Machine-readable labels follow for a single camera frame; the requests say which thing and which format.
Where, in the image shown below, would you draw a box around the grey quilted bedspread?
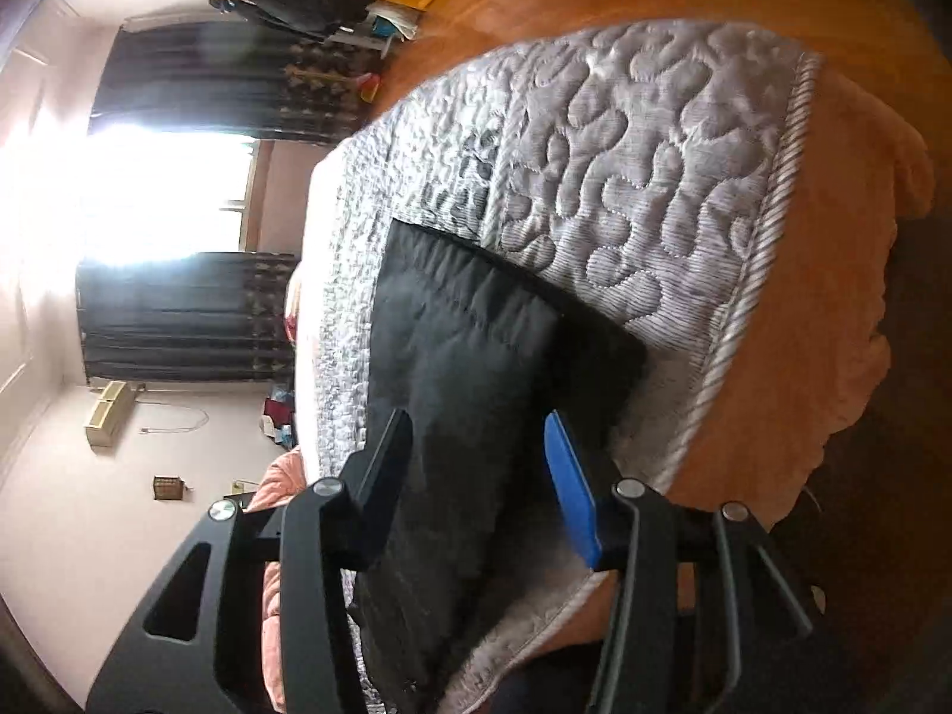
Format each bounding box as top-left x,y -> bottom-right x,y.
286,21 -> 823,714

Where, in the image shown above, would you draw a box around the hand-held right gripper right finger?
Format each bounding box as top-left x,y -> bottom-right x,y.
544,411 -> 828,714

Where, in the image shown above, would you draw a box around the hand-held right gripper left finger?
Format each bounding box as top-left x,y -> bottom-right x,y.
85,408 -> 415,714

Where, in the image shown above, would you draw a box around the black pants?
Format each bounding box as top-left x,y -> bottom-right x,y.
346,221 -> 648,714

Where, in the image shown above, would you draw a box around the coat rack with dark clothes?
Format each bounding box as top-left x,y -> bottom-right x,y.
182,0 -> 373,42

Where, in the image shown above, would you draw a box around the bright window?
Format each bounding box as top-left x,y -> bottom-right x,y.
74,126 -> 258,269

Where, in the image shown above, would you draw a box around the white cable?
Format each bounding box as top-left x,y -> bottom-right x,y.
138,400 -> 211,437

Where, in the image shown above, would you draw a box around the white and blue bundle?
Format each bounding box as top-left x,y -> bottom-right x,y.
327,4 -> 421,53

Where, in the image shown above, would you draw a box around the cream wall unit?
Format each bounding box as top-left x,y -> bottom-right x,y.
83,379 -> 142,449

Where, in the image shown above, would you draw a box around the pile of red clothes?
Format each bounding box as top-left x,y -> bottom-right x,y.
260,387 -> 299,451

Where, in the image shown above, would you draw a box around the dark patterned curtain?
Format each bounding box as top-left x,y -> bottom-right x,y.
87,15 -> 373,146
74,251 -> 299,386

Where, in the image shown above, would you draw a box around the pink comforter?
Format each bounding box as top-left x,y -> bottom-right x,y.
245,446 -> 314,714

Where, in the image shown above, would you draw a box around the pale pink bed sheet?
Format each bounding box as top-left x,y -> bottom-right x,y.
286,156 -> 328,455

